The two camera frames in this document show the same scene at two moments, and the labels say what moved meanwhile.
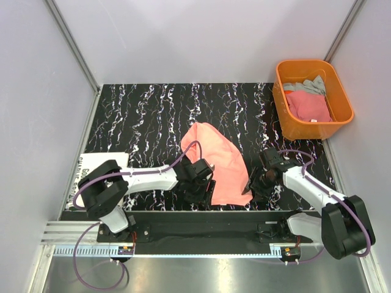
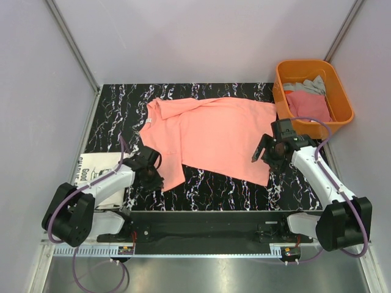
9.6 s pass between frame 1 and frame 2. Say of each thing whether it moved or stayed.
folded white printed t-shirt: stayed
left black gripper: moved
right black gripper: moved
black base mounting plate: stayed
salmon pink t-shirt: moved
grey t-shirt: stayed
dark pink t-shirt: stayed
